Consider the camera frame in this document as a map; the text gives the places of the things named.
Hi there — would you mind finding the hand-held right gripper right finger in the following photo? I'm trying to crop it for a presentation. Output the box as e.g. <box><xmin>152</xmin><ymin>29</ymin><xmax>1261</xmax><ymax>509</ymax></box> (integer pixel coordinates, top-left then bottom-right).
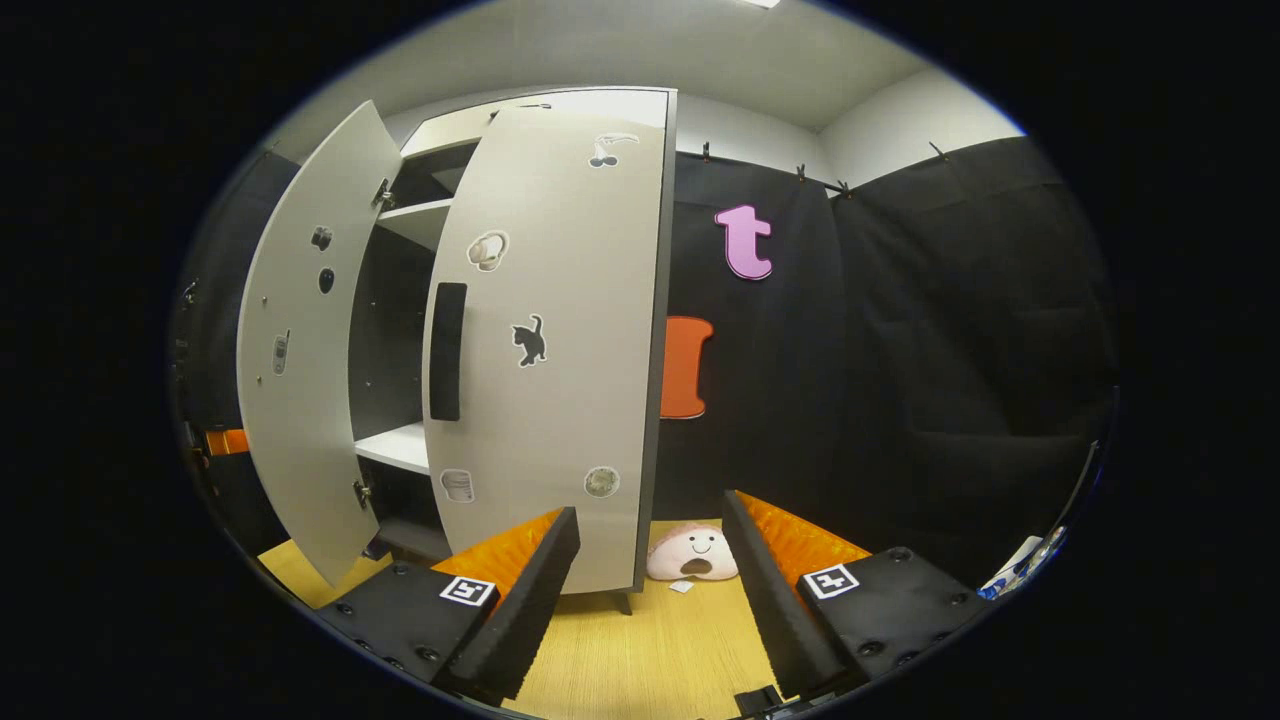
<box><xmin>722</xmin><ymin>488</ymin><xmax>996</xmax><ymax>701</ymax></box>

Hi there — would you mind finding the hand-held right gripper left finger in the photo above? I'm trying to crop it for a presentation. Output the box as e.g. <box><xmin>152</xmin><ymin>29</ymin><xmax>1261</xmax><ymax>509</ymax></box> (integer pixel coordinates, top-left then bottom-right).
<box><xmin>315</xmin><ymin>505</ymin><xmax>581</xmax><ymax>704</ymax></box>

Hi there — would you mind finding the white cabinet door black handle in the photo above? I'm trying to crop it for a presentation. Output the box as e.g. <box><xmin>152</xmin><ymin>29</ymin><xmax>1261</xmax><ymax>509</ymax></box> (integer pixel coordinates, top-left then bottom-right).
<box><xmin>422</xmin><ymin>105</ymin><xmax>669</xmax><ymax>596</ymax></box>

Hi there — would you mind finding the pink smiling plush toy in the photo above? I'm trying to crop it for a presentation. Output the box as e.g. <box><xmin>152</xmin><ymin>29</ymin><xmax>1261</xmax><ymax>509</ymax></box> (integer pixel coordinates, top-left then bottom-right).
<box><xmin>646</xmin><ymin>523</ymin><xmax>741</xmax><ymax>583</ymax></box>

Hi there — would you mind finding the white open cabinet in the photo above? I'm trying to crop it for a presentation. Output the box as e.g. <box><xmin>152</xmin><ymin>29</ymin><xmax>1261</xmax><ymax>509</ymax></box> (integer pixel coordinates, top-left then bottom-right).
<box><xmin>345</xmin><ymin>85</ymin><xmax>681</xmax><ymax>616</ymax></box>

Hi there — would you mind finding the white side table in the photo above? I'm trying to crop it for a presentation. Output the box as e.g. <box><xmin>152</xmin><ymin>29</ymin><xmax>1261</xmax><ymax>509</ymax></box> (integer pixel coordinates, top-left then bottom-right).
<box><xmin>978</xmin><ymin>527</ymin><xmax>1069</xmax><ymax>601</ymax></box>

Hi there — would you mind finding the black backdrop cloth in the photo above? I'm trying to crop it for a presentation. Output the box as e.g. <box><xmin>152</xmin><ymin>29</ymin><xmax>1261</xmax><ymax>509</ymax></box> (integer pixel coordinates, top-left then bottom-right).
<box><xmin>170</xmin><ymin>135</ymin><xmax>1121</xmax><ymax>591</ymax></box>

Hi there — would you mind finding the white cabinet door with hinges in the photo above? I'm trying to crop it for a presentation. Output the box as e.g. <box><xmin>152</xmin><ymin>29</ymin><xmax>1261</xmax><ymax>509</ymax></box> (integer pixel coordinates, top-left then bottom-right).
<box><xmin>236</xmin><ymin>100</ymin><xmax>403</xmax><ymax>589</ymax></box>

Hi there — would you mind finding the black metal frame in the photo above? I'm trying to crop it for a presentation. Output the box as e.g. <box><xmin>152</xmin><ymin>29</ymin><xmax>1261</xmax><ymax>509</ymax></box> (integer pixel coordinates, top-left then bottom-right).
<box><xmin>1058</xmin><ymin>438</ymin><xmax>1104</xmax><ymax>533</ymax></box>

